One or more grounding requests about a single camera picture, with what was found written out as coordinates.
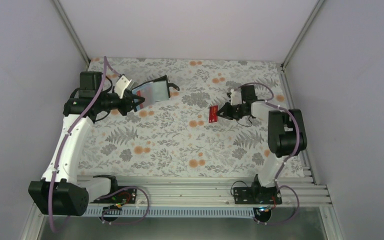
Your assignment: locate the black leather card holder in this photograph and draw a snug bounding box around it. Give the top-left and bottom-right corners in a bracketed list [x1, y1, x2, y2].
[131, 75, 180, 110]

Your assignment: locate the aluminium rail frame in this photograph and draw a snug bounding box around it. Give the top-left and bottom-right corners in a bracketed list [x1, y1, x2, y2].
[34, 177, 332, 208]

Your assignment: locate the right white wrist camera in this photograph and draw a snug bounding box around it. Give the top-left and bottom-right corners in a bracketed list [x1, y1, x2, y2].
[228, 88, 243, 106]

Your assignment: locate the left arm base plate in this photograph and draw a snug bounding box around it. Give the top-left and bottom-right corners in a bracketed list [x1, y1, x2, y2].
[92, 188, 138, 205]

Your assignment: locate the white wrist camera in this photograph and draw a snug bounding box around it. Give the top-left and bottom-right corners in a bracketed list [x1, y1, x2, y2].
[228, 88, 243, 106]
[113, 74, 133, 99]

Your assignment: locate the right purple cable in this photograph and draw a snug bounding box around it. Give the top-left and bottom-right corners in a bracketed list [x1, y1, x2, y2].
[236, 82, 301, 226]

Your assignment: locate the white slotted cable duct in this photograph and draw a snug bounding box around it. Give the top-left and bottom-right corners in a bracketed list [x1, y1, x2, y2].
[104, 206, 254, 219]

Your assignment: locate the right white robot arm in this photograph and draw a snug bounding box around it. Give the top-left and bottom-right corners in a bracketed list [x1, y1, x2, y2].
[215, 82, 308, 204]

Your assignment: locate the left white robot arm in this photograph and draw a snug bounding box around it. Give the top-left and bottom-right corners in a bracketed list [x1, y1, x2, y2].
[28, 71, 145, 216]

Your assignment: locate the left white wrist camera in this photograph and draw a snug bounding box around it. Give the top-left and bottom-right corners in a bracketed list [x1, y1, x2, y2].
[113, 74, 133, 99]

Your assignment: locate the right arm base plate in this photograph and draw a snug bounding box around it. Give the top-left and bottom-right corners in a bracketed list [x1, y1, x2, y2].
[231, 187, 283, 205]

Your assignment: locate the floral table mat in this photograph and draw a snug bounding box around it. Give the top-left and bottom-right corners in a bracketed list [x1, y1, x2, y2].
[78, 57, 286, 178]

